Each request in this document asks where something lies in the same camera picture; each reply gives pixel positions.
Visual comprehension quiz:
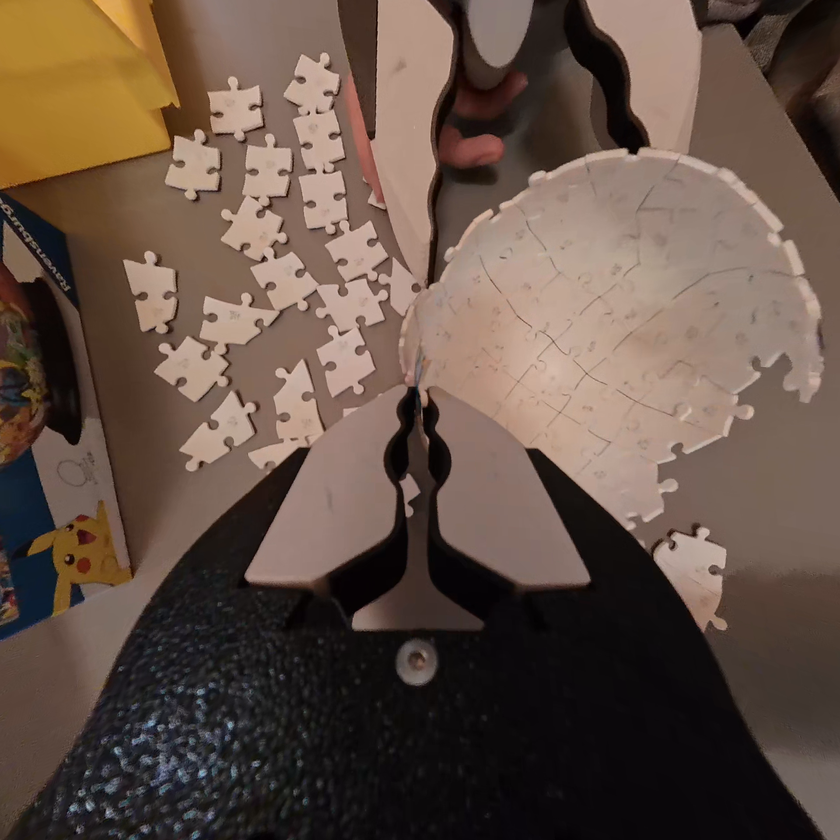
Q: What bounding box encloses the yellow cardboard box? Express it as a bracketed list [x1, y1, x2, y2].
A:
[0, 0, 181, 190]

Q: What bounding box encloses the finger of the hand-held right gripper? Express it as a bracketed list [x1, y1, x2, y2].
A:
[374, 0, 460, 290]
[564, 0, 707, 156]

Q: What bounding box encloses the person's right hand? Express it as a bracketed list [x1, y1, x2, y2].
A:
[438, 69, 529, 169]

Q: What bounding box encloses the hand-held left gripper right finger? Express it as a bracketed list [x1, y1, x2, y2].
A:
[425, 387, 593, 619]

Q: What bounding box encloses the partly built white puzzle ball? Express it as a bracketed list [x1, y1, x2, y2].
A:
[399, 147, 826, 534]

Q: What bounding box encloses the person's grey clothing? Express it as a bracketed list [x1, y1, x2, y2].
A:
[699, 0, 840, 142]

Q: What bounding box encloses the curved white puzzle piece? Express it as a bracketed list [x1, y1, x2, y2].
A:
[651, 525, 729, 633]

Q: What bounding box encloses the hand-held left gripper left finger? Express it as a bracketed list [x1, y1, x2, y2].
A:
[243, 386, 414, 616]

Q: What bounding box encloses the printed puzzle box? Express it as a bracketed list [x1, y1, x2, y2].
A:
[0, 190, 133, 641]

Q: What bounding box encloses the pile of white puzzle pieces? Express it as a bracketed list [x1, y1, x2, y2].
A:
[122, 52, 426, 519]

